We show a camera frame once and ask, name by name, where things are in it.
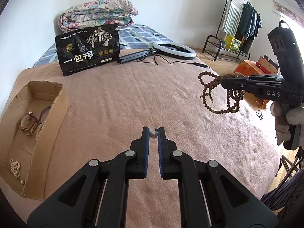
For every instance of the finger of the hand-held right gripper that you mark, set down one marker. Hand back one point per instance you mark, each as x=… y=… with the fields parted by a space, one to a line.
x=237 y=85
x=263 y=76

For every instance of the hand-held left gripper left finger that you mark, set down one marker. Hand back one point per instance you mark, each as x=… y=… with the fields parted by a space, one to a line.
x=143 y=142

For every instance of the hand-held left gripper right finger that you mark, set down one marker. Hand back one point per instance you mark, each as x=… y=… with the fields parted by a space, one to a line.
x=162 y=144

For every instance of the grey pearl earring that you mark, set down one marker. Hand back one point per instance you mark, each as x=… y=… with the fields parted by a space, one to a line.
x=153 y=134

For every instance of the cardboard box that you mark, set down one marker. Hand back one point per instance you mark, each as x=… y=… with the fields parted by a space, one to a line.
x=51 y=133

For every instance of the person's right hand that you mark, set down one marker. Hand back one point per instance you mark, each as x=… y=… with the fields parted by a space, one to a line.
x=280 y=121

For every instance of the red brown boxes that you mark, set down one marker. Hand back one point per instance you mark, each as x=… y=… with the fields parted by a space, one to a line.
x=268 y=66

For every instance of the orange bag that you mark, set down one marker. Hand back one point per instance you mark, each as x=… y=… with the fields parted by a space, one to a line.
x=247 y=67

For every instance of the yellow green box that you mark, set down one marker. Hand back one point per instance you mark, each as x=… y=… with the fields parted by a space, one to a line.
x=234 y=43

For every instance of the floral curtain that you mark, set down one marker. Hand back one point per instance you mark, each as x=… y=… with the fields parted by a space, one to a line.
x=289 y=14

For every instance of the black metal clothes rack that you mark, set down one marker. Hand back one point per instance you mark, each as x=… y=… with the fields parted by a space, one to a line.
x=210 y=37

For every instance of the dark hanging clothes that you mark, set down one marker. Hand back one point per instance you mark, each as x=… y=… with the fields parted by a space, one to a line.
x=247 y=21

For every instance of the green striped hanging cloth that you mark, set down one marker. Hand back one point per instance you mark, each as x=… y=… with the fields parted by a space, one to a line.
x=232 y=16

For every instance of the black folded tripod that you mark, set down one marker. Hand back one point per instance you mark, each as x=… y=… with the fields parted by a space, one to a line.
x=133 y=57

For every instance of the black metal stand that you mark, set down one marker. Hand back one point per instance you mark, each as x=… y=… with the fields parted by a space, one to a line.
x=285 y=163

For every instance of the black snack bag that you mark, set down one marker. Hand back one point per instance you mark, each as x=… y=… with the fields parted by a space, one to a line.
x=90 y=59

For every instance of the blue checked bedsheet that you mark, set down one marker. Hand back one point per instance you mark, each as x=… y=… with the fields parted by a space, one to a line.
x=140 y=34

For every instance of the dark striped clothing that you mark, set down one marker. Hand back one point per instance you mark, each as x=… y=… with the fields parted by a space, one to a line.
x=285 y=192

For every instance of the folded floral quilt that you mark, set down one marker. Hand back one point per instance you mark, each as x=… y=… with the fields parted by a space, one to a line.
x=95 y=14

